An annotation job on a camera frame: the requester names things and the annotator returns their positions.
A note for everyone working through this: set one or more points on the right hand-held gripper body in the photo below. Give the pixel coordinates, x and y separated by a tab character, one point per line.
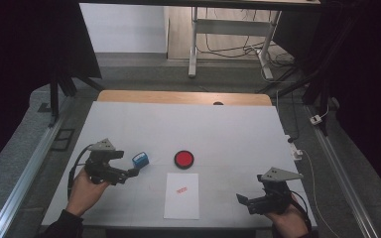
273	201

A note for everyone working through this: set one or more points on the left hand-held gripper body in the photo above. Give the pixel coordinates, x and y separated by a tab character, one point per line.
101	168

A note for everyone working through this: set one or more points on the blue stamp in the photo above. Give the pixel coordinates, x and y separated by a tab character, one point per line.
140	159

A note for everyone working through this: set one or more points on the round red ink pad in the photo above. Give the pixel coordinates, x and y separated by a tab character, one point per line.
184	159

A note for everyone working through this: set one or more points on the person's right hand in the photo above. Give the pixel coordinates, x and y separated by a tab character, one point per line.
291	223

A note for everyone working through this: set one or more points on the person's left hand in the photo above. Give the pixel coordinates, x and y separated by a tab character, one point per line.
84	195

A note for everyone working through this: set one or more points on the white power strip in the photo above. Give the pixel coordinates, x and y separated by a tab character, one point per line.
296	152

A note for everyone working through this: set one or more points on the white paper sheet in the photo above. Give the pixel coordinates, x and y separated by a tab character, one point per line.
182	205

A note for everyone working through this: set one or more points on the small white adapter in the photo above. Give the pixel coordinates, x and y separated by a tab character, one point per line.
316	119

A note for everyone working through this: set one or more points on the wooden table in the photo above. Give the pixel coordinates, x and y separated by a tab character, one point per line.
178	97

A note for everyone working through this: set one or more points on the black metal stand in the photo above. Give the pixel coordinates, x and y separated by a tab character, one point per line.
322	99
54	99

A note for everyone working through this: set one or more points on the black curtain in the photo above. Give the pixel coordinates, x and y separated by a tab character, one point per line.
370	82
20	66

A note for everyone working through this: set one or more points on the dark desk top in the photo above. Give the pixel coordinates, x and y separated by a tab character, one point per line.
211	4

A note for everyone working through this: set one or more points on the black floor socket frame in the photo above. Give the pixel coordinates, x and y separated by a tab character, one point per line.
55	140

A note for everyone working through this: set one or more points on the aluminium rail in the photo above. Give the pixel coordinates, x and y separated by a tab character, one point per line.
23	180
340	180

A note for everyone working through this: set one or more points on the white desk frame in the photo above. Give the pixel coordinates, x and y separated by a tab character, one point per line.
231	27

